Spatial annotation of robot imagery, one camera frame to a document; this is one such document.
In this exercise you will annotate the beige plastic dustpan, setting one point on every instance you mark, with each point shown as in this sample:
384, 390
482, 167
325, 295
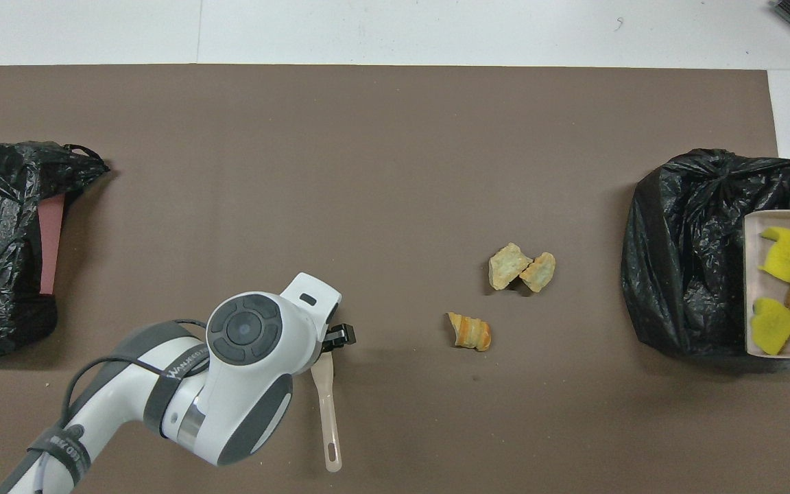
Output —
755, 274

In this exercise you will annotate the large pale bread chunk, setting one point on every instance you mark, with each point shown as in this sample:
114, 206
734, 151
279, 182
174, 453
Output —
508, 266

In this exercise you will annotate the pink bin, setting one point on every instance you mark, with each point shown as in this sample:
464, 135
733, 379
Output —
51, 240

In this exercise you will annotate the golden croissant piece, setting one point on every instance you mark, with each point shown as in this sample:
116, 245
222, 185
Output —
470, 332

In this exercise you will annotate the yellow sponge piece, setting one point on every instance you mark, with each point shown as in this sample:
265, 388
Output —
774, 326
786, 255

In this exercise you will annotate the small pale bread chunk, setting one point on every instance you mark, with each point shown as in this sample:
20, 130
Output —
539, 272

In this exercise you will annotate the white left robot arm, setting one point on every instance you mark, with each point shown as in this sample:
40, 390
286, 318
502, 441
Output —
251, 384

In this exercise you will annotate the brown paper table mat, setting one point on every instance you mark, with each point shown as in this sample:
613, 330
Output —
367, 137

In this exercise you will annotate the bin lined with black bag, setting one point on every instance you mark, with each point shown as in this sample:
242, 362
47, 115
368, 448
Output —
683, 261

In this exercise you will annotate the beige hand brush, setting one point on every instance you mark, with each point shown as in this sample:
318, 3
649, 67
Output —
328, 412

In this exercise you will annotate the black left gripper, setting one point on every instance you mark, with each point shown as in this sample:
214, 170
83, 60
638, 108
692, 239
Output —
339, 336

